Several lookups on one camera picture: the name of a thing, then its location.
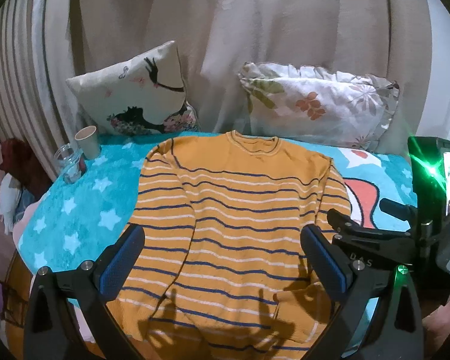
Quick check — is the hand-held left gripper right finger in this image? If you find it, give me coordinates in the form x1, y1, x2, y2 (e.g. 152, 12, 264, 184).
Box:
301, 225, 425, 360

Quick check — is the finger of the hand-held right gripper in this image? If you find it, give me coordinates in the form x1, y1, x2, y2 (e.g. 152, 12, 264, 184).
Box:
326, 208, 412, 241
331, 235, 412, 268

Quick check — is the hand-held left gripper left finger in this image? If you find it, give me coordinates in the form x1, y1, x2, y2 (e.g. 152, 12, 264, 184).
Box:
23, 223, 146, 360

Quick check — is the orange striped sweater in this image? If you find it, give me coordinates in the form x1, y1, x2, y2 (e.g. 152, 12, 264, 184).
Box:
114, 130, 355, 351

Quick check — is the person's right forearm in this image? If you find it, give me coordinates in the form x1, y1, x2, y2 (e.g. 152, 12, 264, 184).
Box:
422, 292, 450, 346

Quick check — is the teal star printed blanket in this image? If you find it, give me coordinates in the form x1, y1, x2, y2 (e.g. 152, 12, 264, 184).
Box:
18, 131, 417, 360

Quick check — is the clear glass jar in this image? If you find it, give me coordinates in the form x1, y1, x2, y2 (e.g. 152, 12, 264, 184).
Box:
53, 144, 87, 184

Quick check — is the beige paper cup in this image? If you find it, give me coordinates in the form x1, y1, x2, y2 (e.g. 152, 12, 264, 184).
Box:
74, 125, 102, 160

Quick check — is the white cloth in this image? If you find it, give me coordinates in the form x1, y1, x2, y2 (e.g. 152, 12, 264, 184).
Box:
0, 174, 23, 233

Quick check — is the floral ruffled pillow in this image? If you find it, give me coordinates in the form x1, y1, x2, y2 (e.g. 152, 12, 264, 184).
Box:
237, 62, 400, 151

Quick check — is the dark red cloth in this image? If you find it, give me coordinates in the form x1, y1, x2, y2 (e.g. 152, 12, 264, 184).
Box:
0, 139, 51, 196

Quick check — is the silhouette print pillow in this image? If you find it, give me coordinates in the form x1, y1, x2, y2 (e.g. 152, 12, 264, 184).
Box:
65, 40, 201, 137

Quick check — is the striped curtain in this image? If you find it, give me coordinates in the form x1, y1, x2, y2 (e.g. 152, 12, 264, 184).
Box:
0, 0, 76, 181

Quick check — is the beige curtain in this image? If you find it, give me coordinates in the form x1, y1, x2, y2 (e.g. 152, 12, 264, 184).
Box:
34, 0, 432, 151

